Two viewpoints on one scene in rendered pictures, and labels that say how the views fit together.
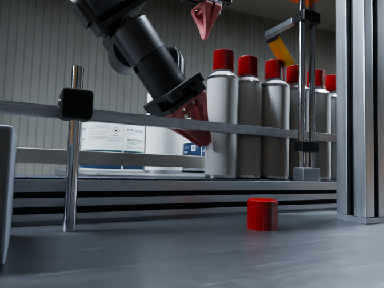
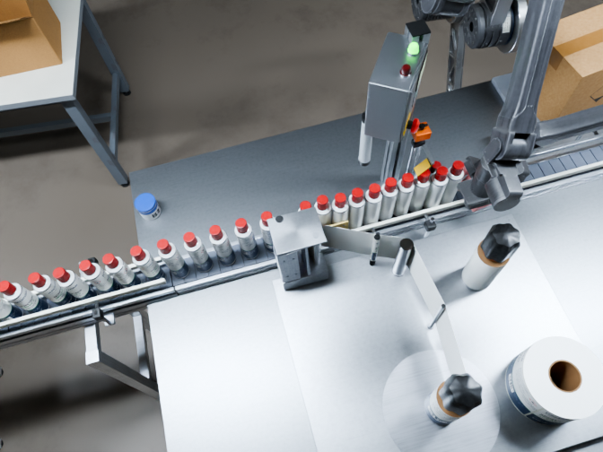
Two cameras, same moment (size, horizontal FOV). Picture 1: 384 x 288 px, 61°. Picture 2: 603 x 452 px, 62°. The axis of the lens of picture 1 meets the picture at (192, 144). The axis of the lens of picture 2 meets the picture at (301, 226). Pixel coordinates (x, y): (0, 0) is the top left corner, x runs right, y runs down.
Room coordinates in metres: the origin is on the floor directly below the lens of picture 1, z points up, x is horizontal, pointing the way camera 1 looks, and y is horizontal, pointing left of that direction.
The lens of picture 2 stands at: (1.41, -0.27, 2.33)
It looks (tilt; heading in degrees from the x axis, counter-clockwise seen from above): 63 degrees down; 197
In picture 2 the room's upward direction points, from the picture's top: 6 degrees counter-clockwise
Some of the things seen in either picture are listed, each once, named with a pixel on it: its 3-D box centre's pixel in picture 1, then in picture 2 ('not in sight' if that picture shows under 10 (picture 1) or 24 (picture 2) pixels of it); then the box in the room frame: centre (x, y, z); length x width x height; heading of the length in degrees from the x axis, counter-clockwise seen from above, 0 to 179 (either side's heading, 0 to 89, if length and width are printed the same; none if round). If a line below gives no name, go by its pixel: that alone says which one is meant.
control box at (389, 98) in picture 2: not in sight; (395, 89); (0.53, -0.26, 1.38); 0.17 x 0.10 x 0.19; 172
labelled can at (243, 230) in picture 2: not in sight; (246, 238); (0.81, -0.63, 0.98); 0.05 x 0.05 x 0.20
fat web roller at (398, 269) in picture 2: not in sight; (402, 257); (0.79, -0.17, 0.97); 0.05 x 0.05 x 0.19
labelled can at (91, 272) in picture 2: not in sight; (100, 278); (1.02, -1.03, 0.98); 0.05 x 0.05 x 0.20
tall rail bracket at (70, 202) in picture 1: (70, 148); not in sight; (0.35, 0.13, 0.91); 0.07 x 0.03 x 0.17; 27
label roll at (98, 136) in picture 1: (113, 147); (553, 381); (1.06, 0.26, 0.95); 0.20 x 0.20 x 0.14
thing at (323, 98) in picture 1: (316, 124); (388, 199); (0.61, -0.23, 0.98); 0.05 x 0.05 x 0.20
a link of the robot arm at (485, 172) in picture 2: not in sight; (492, 170); (0.72, -0.02, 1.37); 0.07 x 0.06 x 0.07; 21
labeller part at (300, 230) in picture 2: not in sight; (296, 230); (0.84, -0.46, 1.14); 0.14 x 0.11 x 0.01; 117
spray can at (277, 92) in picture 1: (274, 119); (419, 190); (0.56, -0.14, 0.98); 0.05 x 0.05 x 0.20
